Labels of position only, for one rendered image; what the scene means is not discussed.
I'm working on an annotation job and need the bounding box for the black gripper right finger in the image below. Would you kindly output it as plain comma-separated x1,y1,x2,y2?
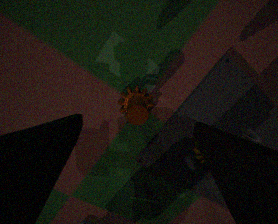
192,122,278,224

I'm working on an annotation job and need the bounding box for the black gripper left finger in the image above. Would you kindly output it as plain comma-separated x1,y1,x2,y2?
0,114,83,224

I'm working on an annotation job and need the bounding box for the yellow gear with black stripe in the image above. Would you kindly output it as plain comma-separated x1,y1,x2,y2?
193,143,207,165

